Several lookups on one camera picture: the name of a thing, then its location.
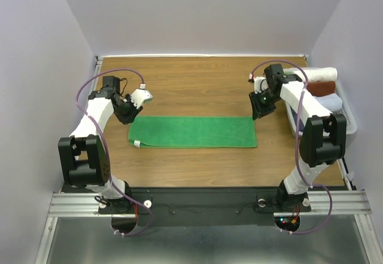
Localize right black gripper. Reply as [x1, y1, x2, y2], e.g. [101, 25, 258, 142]
[248, 89, 280, 120]

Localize green towel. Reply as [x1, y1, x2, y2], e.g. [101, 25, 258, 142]
[128, 116, 258, 148]

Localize light blue towel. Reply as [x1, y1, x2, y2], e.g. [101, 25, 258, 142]
[315, 93, 343, 112]

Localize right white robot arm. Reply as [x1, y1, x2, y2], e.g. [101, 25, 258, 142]
[248, 60, 347, 210]

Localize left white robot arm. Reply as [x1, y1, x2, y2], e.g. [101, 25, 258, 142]
[58, 76, 149, 213]

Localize rolled dark blue towel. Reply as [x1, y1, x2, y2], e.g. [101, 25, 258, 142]
[287, 104, 305, 137]

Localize rolled brown towel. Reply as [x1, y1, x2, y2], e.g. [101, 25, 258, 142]
[307, 81, 336, 97]

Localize rolled white towel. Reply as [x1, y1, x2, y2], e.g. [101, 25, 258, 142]
[284, 67, 338, 82]

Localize white plastic basket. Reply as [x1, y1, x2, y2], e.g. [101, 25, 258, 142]
[284, 67, 358, 138]

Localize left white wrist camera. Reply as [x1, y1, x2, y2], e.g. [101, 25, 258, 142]
[130, 89, 153, 109]

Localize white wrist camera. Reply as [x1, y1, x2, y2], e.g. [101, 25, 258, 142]
[130, 89, 153, 109]
[249, 74, 268, 94]

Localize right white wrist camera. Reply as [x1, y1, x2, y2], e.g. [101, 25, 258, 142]
[249, 74, 268, 94]

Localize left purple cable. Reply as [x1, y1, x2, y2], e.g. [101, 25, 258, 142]
[75, 68, 153, 237]

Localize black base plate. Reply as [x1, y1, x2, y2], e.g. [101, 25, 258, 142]
[95, 187, 311, 230]

